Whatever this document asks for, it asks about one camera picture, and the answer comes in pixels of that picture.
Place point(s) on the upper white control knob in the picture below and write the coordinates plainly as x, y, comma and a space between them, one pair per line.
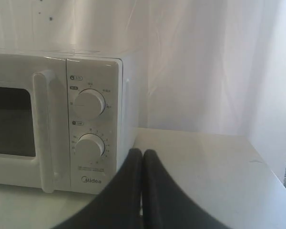
89, 104

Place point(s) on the white microwave oven body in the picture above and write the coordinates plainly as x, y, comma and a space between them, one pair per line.
116, 77

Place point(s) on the white control knob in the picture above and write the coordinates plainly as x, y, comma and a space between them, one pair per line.
89, 104
89, 146

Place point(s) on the lower white control knob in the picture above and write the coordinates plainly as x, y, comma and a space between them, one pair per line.
89, 146

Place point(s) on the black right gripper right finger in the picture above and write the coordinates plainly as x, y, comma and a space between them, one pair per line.
165, 205

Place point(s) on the white microwave door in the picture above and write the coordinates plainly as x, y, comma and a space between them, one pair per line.
34, 122

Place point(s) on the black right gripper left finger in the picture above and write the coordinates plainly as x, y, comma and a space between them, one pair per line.
118, 205

